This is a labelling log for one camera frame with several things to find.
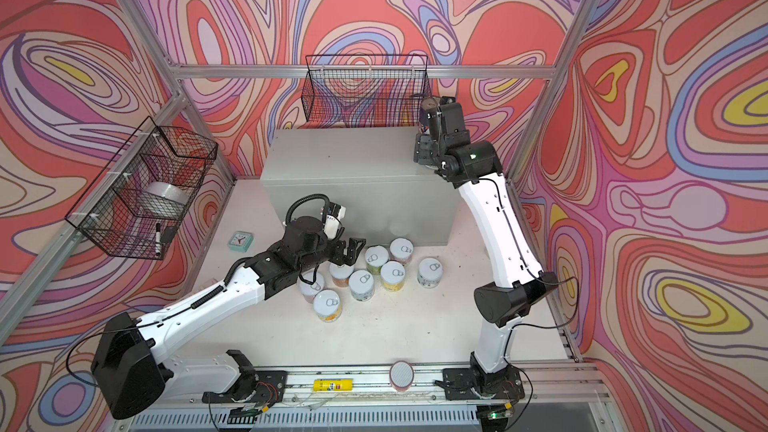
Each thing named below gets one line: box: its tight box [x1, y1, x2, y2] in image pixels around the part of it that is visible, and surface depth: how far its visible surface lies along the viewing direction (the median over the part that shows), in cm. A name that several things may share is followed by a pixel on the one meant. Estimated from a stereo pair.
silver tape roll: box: [136, 181, 189, 220], surface depth 74 cm
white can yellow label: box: [380, 260, 406, 292], surface depth 90 cm
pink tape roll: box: [389, 360, 415, 392], surface depth 72 cm
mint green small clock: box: [228, 230, 254, 253], surface depth 101 cm
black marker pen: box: [155, 223, 161, 257], surface depth 73 cm
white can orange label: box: [329, 262, 355, 287], surface depth 89 cm
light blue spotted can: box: [417, 257, 443, 289], surface depth 90 cm
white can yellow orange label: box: [313, 289, 342, 323], surface depth 84 cm
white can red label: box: [389, 237, 415, 266], surface depth 95 cm
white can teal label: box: [349, 270, 374, 302], surface depth 88 cm
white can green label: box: [364, 244, 389, 275], surface depth 93 cm
